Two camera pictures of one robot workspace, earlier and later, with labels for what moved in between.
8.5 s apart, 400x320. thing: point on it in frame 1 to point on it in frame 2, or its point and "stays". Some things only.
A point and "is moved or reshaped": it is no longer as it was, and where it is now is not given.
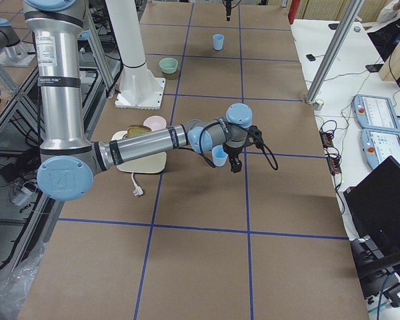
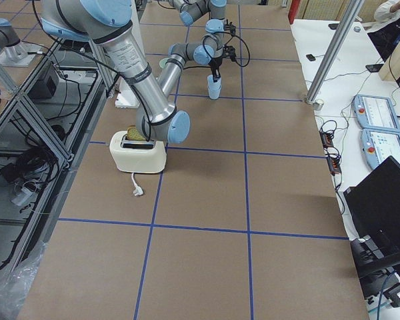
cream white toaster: (155, 163) stays
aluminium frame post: (334, 51) stays
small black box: (311, 57) stays
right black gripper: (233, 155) to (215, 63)
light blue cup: (219, 156) to (214, 88)
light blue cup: (218, 40) is moved or reshaped
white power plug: (138, 189) stays
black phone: (374, 68) stays
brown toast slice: (137, 130) stays
